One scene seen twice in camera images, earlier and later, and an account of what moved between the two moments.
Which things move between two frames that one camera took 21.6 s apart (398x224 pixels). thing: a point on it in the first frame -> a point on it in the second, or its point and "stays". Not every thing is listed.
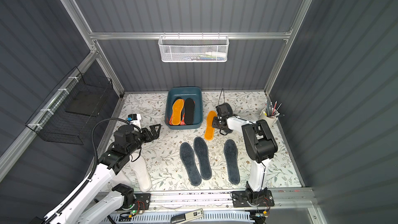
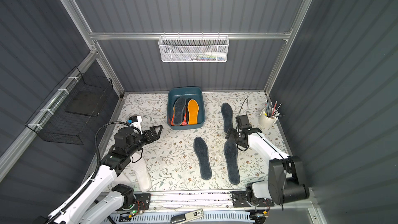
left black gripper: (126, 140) stays
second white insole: (121, 178) stays
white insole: (139, 164) stays
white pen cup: (269, 115) stays
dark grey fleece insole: (187, 157) -> (179, 105)
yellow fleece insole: (209, 134) -> (193, 110)
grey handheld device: (187, 217) stays
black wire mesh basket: (65, 115) stays
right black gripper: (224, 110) -> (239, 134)
